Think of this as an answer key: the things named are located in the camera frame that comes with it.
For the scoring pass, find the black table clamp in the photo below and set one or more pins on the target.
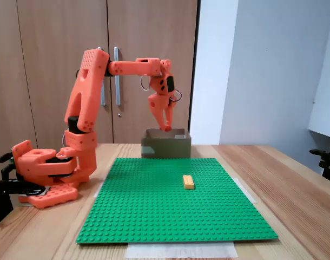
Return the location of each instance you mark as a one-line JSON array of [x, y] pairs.
[[2, 192]]

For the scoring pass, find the white board panel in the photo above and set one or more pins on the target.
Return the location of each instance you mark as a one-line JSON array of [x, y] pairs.
[[326, 81]]

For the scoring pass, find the yellow lego block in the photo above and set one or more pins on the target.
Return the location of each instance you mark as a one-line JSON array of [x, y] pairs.
[[189, 182]]

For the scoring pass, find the black stand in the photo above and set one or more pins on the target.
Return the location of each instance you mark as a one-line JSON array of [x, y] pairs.
[[328, 162]]

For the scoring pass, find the long masking tape strip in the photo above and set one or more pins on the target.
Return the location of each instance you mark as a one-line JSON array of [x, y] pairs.
[[181, 250]]

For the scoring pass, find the brown wooden cabinet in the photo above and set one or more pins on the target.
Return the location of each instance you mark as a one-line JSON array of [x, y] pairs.
[[46, 40]]

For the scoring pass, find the green lego baseplate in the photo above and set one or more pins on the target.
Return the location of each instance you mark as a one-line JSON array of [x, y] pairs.
[[167, 214]]

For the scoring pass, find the open cardboard box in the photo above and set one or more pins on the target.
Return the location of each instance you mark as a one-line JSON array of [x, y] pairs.
[[167, 147]]

